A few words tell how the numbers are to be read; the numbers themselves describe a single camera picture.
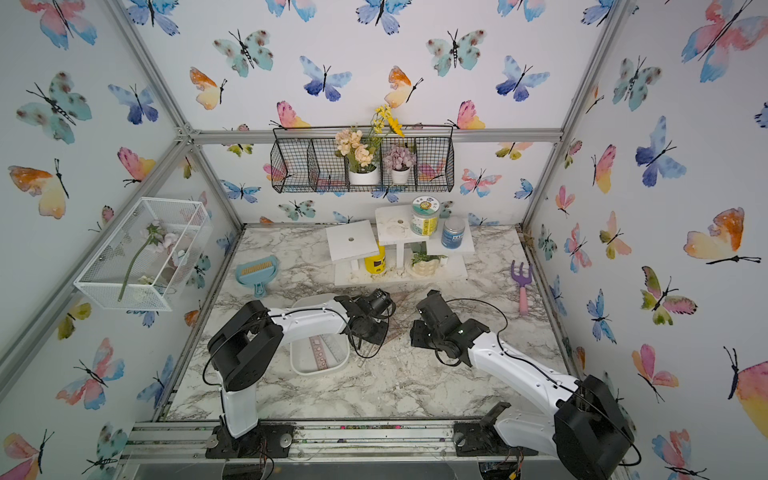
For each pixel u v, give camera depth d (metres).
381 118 0.82
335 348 0.89
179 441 0.76
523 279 1.05
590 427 0.40
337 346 0.89
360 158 0.82
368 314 0.70
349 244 0.96
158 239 0.75
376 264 0.99
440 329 0.61
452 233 0.89
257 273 1.05
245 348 0.49
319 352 0.89
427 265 0.99
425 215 0.82
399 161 0.89
